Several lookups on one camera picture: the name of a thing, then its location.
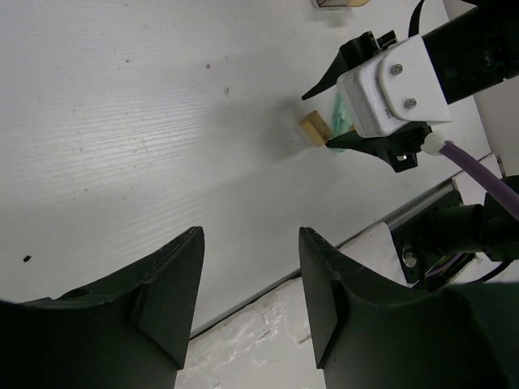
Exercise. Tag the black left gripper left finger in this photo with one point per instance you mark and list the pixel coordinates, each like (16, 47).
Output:
(129, 329)

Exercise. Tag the green highlighter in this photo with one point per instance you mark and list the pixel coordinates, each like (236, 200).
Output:
(341, 120)

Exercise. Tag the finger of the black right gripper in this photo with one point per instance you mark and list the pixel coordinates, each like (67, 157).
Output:
(352, 141)
(329, 79)

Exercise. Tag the yellow small clip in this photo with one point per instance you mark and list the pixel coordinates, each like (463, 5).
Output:
(316, 128)

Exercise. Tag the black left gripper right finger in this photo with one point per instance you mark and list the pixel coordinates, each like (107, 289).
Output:
(371, 332)

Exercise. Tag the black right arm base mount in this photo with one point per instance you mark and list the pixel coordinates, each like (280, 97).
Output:
(437, 237)

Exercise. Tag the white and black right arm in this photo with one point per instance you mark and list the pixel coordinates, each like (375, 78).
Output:
(471, 53)

